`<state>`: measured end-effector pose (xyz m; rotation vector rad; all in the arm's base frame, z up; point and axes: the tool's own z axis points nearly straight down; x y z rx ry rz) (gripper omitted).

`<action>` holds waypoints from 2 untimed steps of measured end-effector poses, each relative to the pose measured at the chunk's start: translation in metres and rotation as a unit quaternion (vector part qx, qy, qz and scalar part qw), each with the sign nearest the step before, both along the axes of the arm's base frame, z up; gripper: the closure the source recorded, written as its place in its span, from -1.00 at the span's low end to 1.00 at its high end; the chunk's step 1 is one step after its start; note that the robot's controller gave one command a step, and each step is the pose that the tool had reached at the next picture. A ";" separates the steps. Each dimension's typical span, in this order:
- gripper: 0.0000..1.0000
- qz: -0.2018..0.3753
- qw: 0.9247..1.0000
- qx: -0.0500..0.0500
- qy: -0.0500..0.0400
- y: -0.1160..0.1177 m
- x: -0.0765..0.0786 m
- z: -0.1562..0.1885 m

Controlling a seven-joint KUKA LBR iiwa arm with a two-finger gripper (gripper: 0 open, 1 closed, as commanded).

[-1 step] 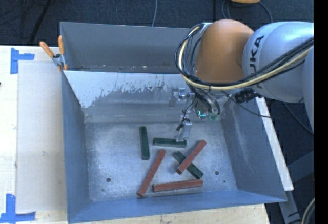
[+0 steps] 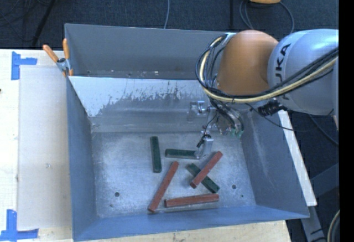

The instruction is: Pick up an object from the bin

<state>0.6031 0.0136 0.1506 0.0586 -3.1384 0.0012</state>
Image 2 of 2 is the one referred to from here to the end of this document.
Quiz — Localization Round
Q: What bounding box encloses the black cylinder on white bracket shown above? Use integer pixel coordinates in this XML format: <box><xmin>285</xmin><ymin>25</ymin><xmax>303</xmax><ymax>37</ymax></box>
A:
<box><xmin>257</xmin><ymin>100</ymin><xmax>288</xmax><ymax>117</ymax></box>

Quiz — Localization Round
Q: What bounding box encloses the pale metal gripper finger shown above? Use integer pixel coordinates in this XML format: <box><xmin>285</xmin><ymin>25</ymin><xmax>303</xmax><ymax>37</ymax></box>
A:
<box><xmin>194</xmin><ymin>135</ymin><xmax>215</xmax><ymax>159</ymax></box>
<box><xmin>187</xmin><ymin>100</ymin><xmax>209</xmax><ymax>122</ymax></box>

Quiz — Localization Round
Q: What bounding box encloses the dark green flat block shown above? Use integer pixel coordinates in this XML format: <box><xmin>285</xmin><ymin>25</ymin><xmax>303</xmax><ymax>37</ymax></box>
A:
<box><xmin>186</xmin><ymin>163</ymin><xmax>221</xmax><ymax>194</ymax></box>
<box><xmin>164</xmin><ymin>148</ymin><xmax>199</xmax><ymax>159</ymax></box>
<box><xmin>149</xmin><ymin>136</ymin><xmax>163</xmax><ymax>173</ymax></box>

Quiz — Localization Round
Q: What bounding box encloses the red-brown flat block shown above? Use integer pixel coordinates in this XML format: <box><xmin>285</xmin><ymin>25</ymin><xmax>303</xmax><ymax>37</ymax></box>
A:
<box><xmin>147</xmin><ymin>161</ymin><xmax>180</xmax><ymax>214</ymax></box>
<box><xmin>189</xmin><ymin>151</ymin><xmax>224</xmax><ymax>189</ymax></box>
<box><xmin>164</xmin><ymin>193</ymin><xmax>220</xmax><ymax>208</ymax></box>

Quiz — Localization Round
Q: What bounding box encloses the grey metal bin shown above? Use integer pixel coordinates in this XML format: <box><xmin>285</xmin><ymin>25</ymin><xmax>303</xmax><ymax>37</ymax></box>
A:
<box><xmin>64</xmin><ymin>23</ymin><xmax>311</xmax><ymax>242</ymax></box>

